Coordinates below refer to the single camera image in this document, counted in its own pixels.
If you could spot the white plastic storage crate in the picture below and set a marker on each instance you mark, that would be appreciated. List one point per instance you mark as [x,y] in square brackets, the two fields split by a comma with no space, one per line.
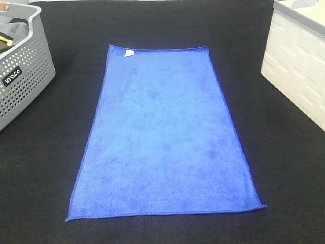
[294,56]

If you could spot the blue microfibre towel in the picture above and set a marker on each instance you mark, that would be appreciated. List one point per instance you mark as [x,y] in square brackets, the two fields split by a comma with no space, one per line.
[162,141]

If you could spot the grey cloth in basket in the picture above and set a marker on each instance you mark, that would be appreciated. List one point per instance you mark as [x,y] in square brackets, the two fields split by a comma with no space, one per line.
[13,33]

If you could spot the white towel care label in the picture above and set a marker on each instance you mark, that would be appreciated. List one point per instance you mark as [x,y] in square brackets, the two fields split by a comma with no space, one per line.
[129,53]

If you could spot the grey perforated plastic basket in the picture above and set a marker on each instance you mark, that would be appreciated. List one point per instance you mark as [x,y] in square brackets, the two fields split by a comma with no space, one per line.
[27,68]

